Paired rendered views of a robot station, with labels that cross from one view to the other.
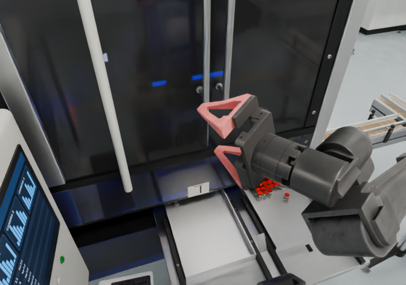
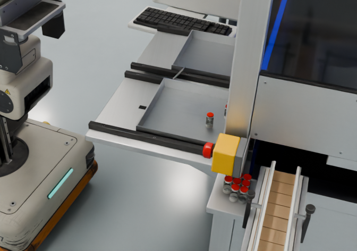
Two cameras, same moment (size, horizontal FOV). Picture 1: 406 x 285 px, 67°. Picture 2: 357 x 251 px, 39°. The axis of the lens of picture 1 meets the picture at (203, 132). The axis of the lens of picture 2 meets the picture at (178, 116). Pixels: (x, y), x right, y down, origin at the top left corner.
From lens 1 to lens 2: 1.93 m
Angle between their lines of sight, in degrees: 86
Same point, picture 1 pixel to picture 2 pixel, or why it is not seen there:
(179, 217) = not seen: hidden behind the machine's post
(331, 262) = (116, 111)
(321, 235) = not seen: outside the picture
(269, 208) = (212, 109)
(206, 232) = (224, 62)
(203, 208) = not seen: hidden behind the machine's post
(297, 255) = (145, 96)
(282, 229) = (179, 102)
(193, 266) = (200, 44)
